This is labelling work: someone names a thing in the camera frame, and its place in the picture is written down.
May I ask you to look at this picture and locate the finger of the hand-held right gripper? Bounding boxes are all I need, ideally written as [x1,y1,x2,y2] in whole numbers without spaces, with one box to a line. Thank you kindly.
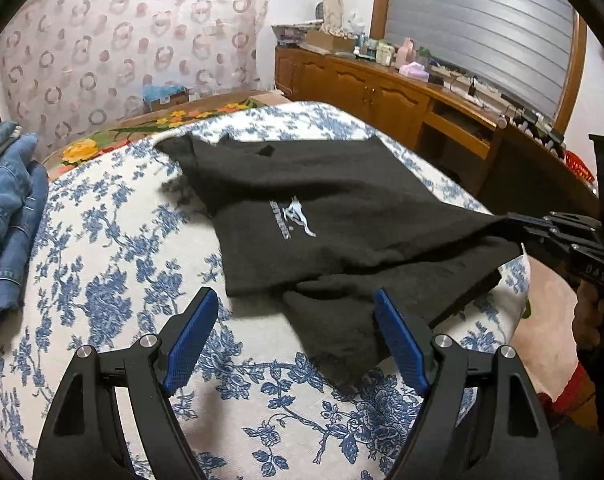
[521,234,604,263]
[504,212,603,239]

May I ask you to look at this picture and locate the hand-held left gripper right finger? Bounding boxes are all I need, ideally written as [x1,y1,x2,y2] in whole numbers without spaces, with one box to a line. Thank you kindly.
[373,289,560,480]

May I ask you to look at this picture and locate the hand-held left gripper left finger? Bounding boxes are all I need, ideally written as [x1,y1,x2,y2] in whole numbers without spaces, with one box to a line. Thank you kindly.
[32,287,220,480]

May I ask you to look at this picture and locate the black pants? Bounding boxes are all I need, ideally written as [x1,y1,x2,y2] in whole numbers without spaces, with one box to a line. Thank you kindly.
[154,132,525,391]

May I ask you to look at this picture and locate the person's right hand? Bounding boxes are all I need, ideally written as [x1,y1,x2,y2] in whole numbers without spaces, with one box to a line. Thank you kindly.
[572,280,604,361]

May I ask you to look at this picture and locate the orange basket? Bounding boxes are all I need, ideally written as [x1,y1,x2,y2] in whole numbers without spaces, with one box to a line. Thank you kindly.
[564,150,598,191]

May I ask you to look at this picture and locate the pink cloth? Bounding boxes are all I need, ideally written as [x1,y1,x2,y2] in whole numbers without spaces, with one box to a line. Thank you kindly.
[512,255,583,396]

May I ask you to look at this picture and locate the blue floral bed sheet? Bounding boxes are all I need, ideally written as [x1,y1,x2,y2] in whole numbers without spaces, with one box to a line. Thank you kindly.
[0,100,533,480]

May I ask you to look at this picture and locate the colourful floral blanket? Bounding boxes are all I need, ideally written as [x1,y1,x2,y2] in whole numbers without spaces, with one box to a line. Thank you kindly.
[42,91,283,178]

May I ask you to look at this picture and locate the blue jeans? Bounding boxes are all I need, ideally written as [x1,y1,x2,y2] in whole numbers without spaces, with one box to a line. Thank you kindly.
[0,121,50,328]

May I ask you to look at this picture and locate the wooden sideboard cabinet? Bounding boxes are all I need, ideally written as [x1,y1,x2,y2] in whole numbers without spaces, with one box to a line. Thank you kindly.
[274,46,603,221]

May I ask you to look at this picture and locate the cardboard box with blue cloth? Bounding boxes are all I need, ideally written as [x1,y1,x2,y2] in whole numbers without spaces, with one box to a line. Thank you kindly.
[142,84,190,113]

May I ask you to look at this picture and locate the open cardboard box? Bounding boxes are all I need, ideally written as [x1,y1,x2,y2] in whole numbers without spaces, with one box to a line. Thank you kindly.
[307,29,355,53]

